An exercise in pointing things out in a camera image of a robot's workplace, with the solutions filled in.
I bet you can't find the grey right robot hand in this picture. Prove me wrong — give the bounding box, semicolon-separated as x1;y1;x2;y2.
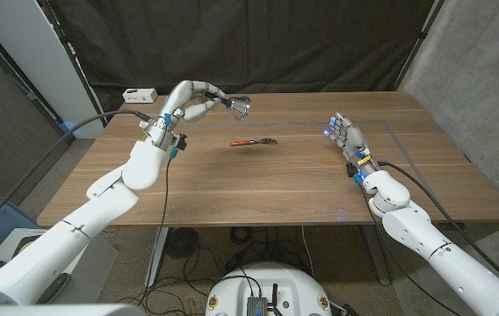
323;111;377;172

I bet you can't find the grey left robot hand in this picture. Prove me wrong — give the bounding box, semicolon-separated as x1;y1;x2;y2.
159;79;228;126

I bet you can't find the silver handbell with black handle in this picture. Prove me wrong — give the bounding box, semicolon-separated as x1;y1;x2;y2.
205;90;252;120

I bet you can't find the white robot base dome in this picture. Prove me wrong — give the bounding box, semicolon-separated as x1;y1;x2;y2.
205;262;333;316

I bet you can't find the white power strip box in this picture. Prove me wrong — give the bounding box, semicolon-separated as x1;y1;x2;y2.
121;88;159;104

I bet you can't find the grey tape outline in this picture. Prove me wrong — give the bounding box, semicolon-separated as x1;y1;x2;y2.
178;118;452;221

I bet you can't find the black backdrop curtain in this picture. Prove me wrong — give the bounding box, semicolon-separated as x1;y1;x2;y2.
49;0;435;119

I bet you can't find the black backdrop stand pole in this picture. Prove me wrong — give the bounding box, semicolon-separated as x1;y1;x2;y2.
394;0;446;91
38;0;108;126

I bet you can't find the grey table leg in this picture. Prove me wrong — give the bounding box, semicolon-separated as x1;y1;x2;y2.
361;224;392;286

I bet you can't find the black round fan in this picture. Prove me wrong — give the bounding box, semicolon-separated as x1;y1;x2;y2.
164;226;200;260

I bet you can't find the white table leg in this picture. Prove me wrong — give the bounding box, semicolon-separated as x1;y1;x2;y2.
144;226;170;289

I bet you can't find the white platform board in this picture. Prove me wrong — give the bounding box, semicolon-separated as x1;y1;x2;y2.
0;227;119;305

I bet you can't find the grey electronics box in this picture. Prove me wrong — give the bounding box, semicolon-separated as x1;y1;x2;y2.
246;296;269;316

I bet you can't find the yellow and black foot pedal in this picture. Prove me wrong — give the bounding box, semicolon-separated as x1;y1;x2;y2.
11;235;44;261

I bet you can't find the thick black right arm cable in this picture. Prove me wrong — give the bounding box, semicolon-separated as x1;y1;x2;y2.
376;160;499;296

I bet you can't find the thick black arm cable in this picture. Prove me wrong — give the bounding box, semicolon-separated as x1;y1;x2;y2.
0;109;154;241
376;160;499;296

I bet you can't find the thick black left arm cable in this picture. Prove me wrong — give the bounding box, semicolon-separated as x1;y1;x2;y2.
0;109;154;241

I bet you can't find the fork with orange handle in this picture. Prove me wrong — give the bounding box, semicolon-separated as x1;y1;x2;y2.
228;137;278;147

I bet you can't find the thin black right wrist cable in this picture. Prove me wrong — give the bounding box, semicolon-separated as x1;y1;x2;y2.
358;180;464;316

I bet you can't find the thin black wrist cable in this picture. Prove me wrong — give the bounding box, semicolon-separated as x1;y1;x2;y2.
358;180;464;316
142;148;178;305

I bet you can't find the thin black left wrist cable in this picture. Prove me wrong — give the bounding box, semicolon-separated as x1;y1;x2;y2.
142;148;178;305

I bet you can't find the white floor cable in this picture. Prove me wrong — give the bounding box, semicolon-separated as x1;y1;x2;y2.
300;225;315;278

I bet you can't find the black coiled floor cable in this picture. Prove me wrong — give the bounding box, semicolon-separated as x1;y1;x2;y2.
230;226;256;246

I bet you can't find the white leaning wall panel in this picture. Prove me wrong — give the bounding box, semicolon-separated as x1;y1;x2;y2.
0;0;105;140

